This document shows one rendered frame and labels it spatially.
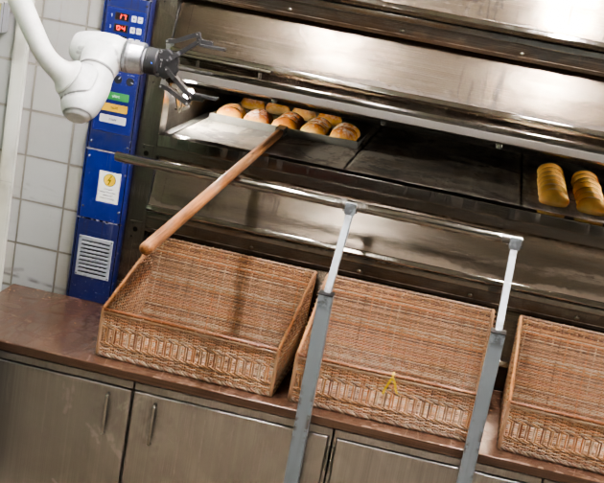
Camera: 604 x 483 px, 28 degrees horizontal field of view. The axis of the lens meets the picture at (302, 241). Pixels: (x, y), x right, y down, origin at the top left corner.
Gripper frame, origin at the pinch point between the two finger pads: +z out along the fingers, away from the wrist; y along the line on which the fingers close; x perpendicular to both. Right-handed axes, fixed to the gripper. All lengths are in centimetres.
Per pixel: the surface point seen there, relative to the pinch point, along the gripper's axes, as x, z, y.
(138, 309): -42, -23, 86
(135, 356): -6, -13, 88
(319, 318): 6, 40, 60
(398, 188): -54, 52, 32
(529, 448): -4, 105, 88
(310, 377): 6, 41, 78
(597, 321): -53, 122, 61
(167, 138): -55, -25, 31
